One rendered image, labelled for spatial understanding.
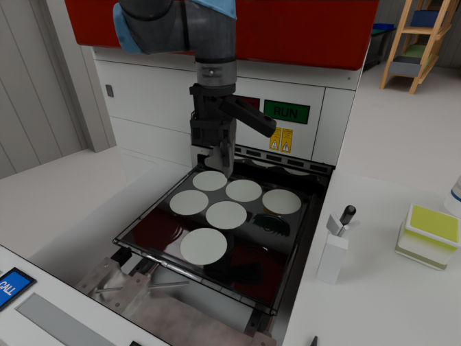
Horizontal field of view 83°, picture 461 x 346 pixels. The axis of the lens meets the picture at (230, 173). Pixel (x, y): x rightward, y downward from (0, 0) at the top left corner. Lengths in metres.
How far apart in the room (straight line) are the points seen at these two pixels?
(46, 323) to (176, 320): 0.19
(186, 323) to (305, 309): 0.20
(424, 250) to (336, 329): 0.21
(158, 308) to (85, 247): 0.31
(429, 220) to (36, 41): 2.86
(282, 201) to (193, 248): 0.26
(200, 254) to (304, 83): 0.45
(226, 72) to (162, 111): 0.45
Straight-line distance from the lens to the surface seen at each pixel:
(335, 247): 0.41
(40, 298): 0.53
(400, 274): 0.54
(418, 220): 0.54
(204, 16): 0.48
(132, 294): 0.54
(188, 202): 0.69
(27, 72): 2.91
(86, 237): 0.80
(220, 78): 0.49
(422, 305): 0.51
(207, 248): 0.58
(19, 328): 0.51
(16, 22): 2.88
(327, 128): 0.70
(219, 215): 0.65
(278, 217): 0.65
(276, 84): 0.69
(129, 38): 0.48
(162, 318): 0.53
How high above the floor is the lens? 1.34
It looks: 34 degrees down
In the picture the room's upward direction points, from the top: straight up
